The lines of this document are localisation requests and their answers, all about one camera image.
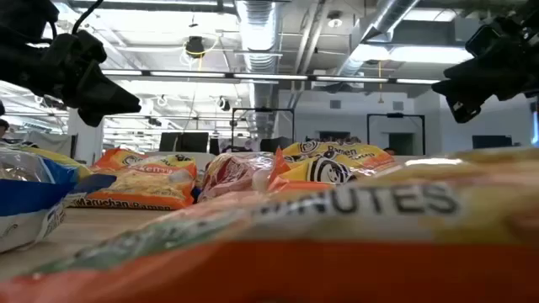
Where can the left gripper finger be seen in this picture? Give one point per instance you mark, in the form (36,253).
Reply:
(92,118)
(111,99)

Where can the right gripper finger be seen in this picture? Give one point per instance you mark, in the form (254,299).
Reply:
(463,84)
(465,111)

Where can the orange Maruchan noodle pack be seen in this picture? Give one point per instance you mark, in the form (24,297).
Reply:
(320,172)
(295,269)
(139,185)
(345,151)

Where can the blue Maruchan noodle pack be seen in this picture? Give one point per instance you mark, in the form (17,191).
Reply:
(29,198)
(63,162)

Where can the red Maruchan noodle pack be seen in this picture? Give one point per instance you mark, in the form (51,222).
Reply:
(236,172)

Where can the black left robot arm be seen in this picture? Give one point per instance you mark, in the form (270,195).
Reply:
(21,63)

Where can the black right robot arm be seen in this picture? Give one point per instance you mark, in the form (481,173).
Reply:
(531,12)

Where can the grey cloth partition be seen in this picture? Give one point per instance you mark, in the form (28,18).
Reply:
(48,143)

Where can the blue lit screen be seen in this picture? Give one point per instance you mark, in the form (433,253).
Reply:
(535,124)

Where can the person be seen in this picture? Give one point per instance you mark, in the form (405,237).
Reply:
(389,150)

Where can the black computer monitor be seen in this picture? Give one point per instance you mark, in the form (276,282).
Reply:
(185,141)

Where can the round ceiling fixture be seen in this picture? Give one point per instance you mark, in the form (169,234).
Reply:
(334,21)

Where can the long LED light bar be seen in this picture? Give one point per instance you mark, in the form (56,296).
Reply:
(269,76)

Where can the black office chair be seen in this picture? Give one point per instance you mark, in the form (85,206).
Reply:
(275,144)

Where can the dark wall screen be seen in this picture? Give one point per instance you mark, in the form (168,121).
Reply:
(492,141)

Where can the black metal frame stand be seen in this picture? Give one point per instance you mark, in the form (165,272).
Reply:
(263,110)
(396,115)

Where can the black hanging ceiling camera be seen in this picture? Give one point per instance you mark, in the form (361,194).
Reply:
(194,45)

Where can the silver ribbed ventilation duct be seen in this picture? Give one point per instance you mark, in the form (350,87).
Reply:
(259,42)

